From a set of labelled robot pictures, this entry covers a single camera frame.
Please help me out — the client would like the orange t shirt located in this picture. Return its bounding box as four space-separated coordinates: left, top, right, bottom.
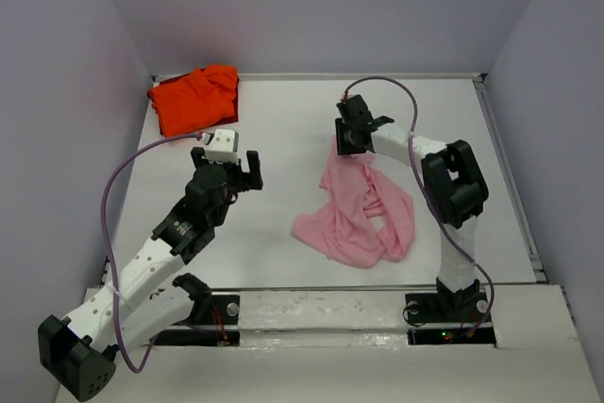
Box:
146 63 240 137

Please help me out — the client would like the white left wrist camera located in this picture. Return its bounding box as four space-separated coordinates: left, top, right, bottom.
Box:
204 128 239 164

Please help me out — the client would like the pink t shirt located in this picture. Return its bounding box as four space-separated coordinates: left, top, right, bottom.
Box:
292 143 415 269

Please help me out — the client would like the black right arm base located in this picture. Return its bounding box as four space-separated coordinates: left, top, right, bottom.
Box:
402 293 497 346

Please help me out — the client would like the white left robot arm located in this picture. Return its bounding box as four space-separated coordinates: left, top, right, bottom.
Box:
37 147 263 402

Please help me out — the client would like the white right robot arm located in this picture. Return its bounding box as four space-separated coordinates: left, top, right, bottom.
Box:
335 102 489 320

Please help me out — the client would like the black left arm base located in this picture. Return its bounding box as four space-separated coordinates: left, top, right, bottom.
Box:
155 294 241 347

